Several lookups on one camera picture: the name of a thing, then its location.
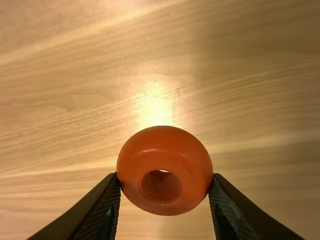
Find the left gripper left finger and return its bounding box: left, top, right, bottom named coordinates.
left=26, top=171, right=123, bottom=240

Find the orange ring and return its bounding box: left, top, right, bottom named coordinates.
left=116, top=125, right=214, bottom=216

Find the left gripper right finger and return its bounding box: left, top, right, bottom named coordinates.
left=208, top=172, right=306, bottom=240

